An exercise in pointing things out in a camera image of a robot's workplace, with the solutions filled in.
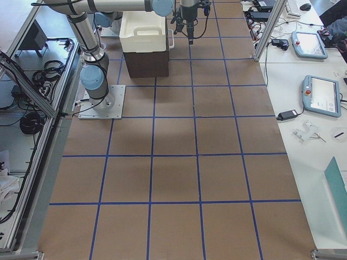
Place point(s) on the aluminium frame post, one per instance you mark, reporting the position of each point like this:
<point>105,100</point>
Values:
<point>272,21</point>

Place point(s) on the black monitor under frame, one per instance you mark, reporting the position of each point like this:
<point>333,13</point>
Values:
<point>35,40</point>

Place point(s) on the white foam tray box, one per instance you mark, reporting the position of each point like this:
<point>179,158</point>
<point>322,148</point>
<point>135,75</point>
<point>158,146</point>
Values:
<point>143,44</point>

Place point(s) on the far teach pendant tablet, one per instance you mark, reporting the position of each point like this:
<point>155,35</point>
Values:
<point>308,45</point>

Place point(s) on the teach pendant tablet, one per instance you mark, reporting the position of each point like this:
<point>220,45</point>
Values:
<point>320,95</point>
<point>308,45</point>

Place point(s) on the wooden drawer with white handle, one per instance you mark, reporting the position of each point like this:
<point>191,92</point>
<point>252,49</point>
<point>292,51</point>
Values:
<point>171,39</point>

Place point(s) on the near teach pendant tablet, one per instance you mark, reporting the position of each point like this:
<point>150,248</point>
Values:
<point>320,95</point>

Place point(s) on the teal folder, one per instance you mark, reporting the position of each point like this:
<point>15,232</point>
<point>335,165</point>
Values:
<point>337,186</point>

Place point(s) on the black power adapter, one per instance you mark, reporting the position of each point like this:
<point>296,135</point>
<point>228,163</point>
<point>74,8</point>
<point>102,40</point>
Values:
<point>287,115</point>

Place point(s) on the black computer mouse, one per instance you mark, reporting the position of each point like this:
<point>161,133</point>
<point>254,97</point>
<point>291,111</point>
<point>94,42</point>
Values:
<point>305,7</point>

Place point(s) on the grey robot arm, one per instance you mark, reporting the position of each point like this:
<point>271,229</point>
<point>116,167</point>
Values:
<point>107,20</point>
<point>94,76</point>

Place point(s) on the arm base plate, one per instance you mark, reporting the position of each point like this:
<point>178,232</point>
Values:
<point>110,108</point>

